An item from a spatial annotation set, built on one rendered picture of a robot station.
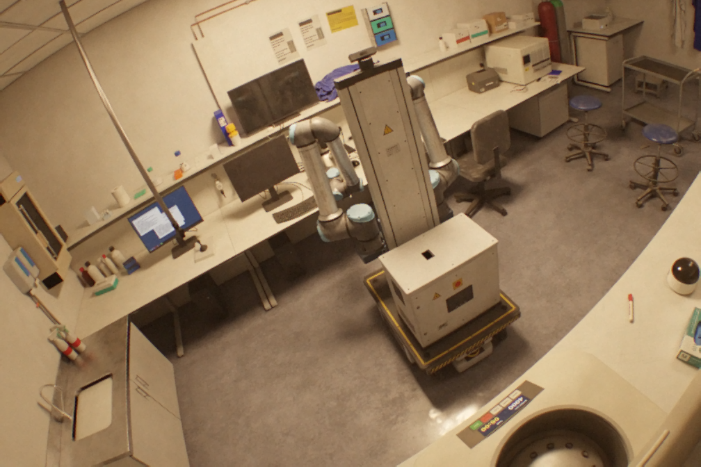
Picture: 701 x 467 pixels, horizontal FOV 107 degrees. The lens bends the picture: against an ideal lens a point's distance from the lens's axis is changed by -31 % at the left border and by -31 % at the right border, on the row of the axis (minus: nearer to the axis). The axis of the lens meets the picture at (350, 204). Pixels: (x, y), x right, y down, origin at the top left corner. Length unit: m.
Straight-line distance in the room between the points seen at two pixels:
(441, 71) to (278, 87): 1.82
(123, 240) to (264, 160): 1.58
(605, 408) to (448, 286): 1.14
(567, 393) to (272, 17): 3.32
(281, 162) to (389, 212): 1.21
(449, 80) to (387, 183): 2.48
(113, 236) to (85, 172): 0.64
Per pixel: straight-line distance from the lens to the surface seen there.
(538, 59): 4.39
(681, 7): 6.77
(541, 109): 4.49
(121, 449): 2.27
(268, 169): 2.97
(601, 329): 1.59
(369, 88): 1.79
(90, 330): 3.28
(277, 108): 3.26
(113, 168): 3.57
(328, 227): 2.19
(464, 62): 4.40
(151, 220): 3.09
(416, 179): 2.06
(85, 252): 3.81
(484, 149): 3.06
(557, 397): 1.10
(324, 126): 2.02
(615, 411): 1.11
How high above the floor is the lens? 2.18
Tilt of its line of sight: 32 degrees down
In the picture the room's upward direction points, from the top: 20 degrees counter-clockwise
